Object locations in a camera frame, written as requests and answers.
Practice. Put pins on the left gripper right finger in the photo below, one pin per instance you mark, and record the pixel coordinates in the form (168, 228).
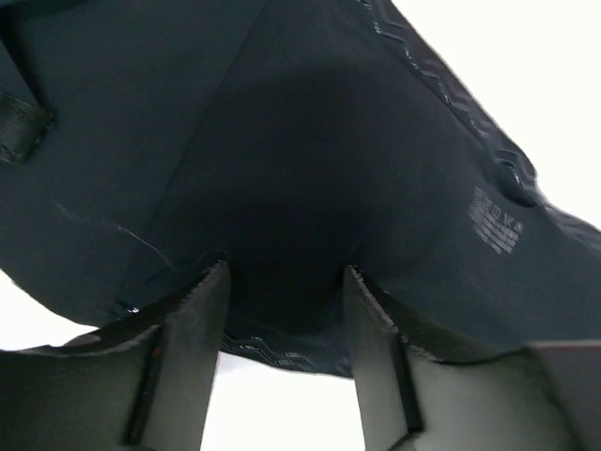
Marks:
(421, 386)

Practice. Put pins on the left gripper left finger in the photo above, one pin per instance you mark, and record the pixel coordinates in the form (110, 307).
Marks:
(139, 383)

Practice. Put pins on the black garment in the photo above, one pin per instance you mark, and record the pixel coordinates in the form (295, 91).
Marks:
(143, 140)

